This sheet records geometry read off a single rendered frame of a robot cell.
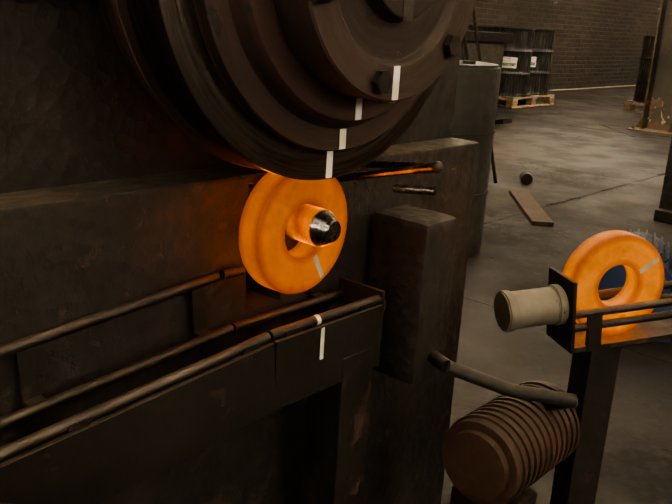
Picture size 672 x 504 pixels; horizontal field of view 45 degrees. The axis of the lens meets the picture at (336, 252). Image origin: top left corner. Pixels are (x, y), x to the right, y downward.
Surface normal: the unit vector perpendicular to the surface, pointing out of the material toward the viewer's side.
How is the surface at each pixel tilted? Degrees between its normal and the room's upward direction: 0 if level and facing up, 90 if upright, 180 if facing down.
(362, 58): 90
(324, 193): 90
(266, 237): 90
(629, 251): 90
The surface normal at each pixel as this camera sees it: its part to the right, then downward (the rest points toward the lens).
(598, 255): 0.26, 0.29
